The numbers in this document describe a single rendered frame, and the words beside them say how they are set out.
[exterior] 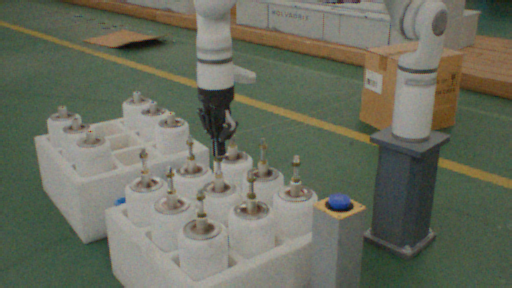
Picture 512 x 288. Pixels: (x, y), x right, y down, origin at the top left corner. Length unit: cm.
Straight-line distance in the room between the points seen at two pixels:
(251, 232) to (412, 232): 50
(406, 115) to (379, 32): 182
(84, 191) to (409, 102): 84
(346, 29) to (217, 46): 223
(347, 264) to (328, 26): 240
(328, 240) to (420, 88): 47
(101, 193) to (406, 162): 78
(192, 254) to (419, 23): 69
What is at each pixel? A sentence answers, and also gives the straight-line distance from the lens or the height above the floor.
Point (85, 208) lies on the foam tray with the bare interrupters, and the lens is 151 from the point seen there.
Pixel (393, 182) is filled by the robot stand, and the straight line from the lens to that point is 141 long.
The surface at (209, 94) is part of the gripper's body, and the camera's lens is 111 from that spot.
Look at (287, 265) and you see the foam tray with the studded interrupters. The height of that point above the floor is 14.
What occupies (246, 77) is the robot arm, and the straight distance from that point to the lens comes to 113.
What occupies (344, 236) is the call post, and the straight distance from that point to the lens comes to 103.
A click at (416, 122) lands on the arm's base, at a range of 136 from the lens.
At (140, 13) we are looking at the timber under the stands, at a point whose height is 4.
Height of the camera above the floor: 82
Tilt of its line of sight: 23 degrees down
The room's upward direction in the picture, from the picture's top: straight up
